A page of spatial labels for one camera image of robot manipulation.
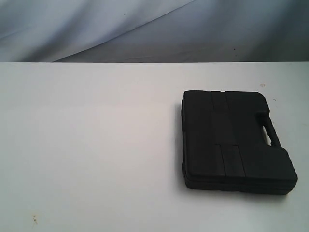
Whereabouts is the grey backdrop cloth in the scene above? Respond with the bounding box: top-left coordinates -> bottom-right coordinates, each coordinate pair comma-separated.
0,0 -> 309,62

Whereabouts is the black plastic tool case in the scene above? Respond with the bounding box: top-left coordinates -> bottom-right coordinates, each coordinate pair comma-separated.
181,90 -> 298,195

